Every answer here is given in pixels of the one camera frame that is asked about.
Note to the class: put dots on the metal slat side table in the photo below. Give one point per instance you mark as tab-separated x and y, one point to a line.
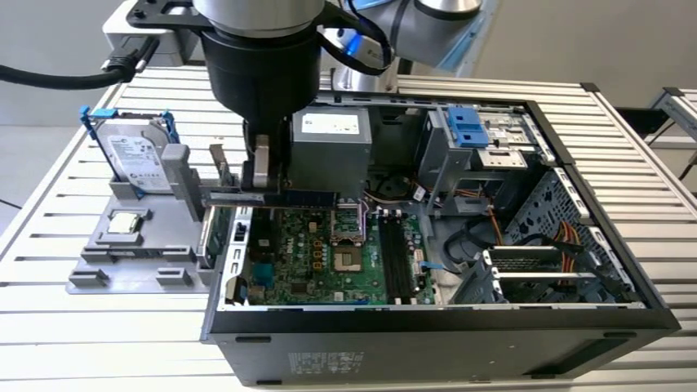
677	106

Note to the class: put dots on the blue plastic drive latch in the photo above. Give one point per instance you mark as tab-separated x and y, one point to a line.
466	130

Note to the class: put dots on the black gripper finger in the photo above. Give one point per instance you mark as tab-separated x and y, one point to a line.
281	155
262	163

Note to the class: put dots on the RAM stick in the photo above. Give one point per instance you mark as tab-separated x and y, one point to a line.
305	199
136	256

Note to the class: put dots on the small camera with blue light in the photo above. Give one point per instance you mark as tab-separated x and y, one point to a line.
370	53

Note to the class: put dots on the blue expansion slot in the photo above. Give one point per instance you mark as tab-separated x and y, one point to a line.
262	273

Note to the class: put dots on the green graphics card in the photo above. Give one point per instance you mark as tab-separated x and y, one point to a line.
217	232

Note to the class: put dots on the blue connector tab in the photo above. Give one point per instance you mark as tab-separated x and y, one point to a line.
430	264

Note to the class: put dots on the grey power supply unit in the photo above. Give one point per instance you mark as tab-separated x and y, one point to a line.
337	163

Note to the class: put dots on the grey metal disk bay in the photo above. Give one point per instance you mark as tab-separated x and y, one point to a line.
544	275

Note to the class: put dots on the black PC case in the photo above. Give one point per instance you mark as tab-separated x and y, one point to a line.
381	359

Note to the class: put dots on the hard disk in blue carrier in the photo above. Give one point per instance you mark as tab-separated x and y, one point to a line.
133	159

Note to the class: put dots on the RAM slot with white clip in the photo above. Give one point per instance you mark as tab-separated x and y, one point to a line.
394	261

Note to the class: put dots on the green motherboard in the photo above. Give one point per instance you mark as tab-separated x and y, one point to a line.
353	286

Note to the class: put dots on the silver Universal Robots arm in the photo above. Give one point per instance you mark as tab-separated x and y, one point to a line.
256	12

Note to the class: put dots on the grey metal drive cage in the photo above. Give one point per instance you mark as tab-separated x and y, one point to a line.
452	171

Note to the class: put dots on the grey parts rack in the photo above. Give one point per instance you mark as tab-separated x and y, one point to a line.
162	228

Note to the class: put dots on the silver CPU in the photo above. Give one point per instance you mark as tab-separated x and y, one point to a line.
124	224

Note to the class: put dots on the CPU socket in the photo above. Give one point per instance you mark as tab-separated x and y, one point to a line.
348	259

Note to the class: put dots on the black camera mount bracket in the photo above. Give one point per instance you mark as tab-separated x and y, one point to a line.
157	22

